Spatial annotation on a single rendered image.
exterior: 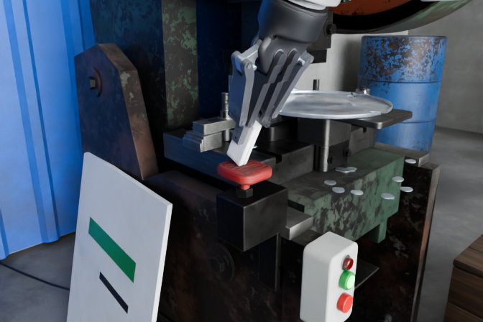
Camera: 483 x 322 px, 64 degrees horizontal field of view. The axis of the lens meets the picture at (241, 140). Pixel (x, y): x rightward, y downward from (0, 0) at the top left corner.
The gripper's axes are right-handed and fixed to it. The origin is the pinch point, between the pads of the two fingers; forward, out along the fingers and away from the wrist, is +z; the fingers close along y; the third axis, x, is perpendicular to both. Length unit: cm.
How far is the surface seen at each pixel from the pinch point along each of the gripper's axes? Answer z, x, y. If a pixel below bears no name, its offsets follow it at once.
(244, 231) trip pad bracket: 9.5, -7.8, -2.6
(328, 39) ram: -6.6, 15.9, 36.3
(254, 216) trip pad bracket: 8.1, -7.2, -0.7
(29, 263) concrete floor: 125, 78, -2
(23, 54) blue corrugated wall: 52, 121, 10
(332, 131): 6.7, 2.3, 30.2
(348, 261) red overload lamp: 10.0, -19.1, 8.6
